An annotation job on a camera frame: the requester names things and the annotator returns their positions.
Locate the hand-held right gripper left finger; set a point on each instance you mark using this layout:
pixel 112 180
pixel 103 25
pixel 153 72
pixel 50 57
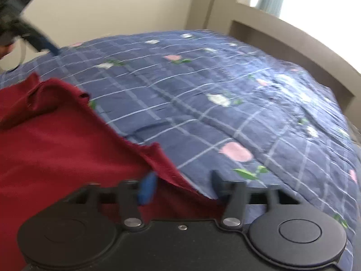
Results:
pixel 147 187

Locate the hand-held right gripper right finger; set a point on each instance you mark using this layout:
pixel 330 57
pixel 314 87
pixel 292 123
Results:
pixel 218 187

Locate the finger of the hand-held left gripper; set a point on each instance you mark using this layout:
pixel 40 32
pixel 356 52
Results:
pixel 42 41

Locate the red long-sleeved sweater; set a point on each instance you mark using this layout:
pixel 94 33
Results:
pixel 56 146

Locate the blue plaid floral quilt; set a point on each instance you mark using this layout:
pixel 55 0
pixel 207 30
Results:
pixel 203 104

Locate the beige bed headboard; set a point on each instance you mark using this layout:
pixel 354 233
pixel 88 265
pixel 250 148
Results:
pixel 304 50

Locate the grey tall wardrobe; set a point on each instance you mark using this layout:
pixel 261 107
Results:
pixel 206 2

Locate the bright window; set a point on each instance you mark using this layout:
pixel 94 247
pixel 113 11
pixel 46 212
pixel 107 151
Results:
pixel 324 8

